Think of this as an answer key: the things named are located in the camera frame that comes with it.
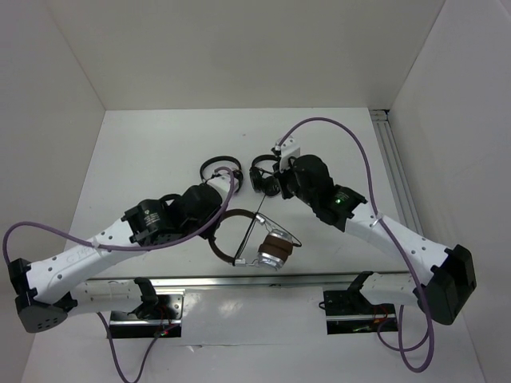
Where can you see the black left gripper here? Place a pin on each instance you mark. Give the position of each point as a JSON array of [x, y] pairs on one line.
[[210, 232]]

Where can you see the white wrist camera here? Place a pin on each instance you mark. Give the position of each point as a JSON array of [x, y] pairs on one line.
[[285, 150], [223, 177]]

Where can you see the aluminium front rail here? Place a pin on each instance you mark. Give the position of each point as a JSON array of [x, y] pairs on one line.
[[270, 280]]

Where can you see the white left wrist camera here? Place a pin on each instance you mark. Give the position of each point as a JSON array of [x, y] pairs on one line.
[[223, 177]]

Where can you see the black on-ear headphones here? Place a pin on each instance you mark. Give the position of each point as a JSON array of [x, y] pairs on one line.
[[263, 181], [226, 161]]

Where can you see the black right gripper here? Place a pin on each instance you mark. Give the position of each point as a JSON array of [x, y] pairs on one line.
[[282, 176]]

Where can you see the black on-ear headphones right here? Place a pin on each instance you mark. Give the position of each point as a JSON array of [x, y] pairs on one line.
[[263, 181]]

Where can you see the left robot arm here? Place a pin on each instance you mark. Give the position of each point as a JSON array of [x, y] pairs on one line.
[[51, 290]]

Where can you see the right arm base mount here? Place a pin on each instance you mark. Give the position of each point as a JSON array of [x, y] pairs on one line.
[[350, 313]]

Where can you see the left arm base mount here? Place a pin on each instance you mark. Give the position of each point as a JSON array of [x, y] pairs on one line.
[[156, 313]]

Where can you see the aluminium side rail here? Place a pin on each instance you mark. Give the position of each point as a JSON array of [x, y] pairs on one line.
[[407, 211]]

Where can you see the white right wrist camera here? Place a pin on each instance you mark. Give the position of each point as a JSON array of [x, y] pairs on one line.
[[285, 150]]

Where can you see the brown silver over-ear headphones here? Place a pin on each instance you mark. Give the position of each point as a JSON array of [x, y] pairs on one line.
[[274, 249]]

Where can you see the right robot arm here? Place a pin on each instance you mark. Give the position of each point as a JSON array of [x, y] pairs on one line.
[[442, 278]]

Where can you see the black on-ear headphones left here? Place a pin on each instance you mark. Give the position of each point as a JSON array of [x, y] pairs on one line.
[[226, 161]]

